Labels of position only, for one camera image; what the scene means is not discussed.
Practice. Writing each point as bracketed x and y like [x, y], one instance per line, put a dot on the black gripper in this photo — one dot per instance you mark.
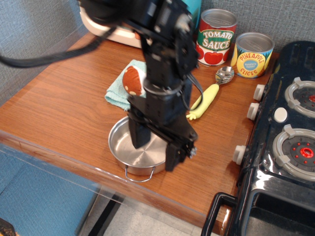
[163, 112]

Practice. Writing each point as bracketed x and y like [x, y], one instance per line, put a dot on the silver steel pot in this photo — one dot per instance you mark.
[139, 164]

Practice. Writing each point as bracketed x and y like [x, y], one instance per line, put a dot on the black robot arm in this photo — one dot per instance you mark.
[166, 30]

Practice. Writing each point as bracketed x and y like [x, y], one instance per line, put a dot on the light blue folded cloth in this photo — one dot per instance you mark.
[116, 93]

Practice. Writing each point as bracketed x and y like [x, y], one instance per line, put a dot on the plush brown white mushroom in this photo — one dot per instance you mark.
[133, 81]

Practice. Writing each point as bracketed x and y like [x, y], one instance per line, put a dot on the black toy stove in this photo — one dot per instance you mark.
[276, 184]

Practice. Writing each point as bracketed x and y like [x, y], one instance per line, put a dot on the tomato sauce can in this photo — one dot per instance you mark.
[215, 34]

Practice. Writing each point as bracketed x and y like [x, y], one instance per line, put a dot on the pineapple slices can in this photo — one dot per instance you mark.
[252, 53]

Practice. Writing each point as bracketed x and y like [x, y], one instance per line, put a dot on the yellow handled metal spoon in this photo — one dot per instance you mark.
[222, 76]

